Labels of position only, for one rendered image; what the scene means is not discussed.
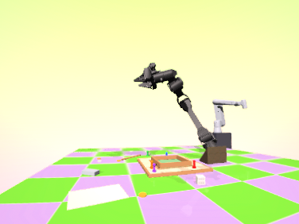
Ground white die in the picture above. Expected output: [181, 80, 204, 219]
[196, 174, 205, 185]

